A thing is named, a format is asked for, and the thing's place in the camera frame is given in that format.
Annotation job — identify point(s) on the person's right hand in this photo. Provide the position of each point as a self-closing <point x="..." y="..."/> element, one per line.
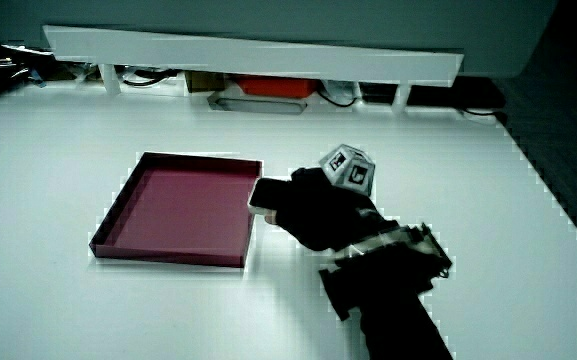
<point x="318" y="215"/>

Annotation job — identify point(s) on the black and white eraser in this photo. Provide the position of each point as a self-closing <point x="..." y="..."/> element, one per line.
<point x="268" y="194"/>

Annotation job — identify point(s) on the grey flat tray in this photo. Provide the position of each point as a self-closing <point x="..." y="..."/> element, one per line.
<point x="258" y="104"/>

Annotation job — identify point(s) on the orange box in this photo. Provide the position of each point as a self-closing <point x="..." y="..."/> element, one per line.
<point x="275" y="86"/>

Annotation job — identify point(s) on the dark red square tray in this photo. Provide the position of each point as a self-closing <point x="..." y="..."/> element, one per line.
<point x="180" y="212"/>

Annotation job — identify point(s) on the white desk shelf riser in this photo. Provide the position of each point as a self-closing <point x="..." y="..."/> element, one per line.
<point x="248" y="55"/>

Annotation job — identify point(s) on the brown cardboard box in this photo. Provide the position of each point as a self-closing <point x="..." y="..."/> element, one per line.
<point x="204" y="81"/>

